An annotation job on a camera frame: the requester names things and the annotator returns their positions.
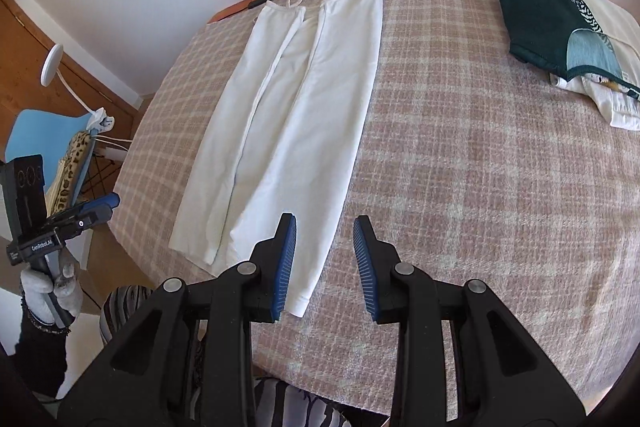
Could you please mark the person's left hand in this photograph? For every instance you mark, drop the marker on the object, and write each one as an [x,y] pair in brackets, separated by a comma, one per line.
[35,287]

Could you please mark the person's left forearm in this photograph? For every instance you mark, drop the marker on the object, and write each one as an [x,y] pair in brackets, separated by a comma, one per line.
[40,357]

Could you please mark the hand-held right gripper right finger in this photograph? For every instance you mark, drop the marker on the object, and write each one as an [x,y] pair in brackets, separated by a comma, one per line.
[364,259]

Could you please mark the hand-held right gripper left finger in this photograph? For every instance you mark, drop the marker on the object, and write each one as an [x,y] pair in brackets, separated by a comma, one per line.
[283,259]

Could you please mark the white tank top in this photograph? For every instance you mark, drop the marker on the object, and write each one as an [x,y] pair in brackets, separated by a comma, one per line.
[300,132]

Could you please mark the white folded garment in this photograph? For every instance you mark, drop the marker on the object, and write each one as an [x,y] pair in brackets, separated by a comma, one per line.
[620,109]

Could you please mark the leopard print cloth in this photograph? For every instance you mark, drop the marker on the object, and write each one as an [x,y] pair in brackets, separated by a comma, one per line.
[70,167]

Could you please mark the white desk lamp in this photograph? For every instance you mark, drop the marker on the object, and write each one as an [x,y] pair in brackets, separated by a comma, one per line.
[50,64]

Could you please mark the blue chair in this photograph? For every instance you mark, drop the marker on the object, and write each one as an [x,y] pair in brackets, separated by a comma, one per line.
[35,132]

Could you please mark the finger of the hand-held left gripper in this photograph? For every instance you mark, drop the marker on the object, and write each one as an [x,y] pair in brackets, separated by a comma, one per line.
[107,199]
[92,218]

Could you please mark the pink checked tablecloth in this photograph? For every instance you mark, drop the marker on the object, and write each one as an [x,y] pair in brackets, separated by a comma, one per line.
[450,157]

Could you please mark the dark green printed garment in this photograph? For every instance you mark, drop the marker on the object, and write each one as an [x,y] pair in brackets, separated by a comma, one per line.
[537,22]

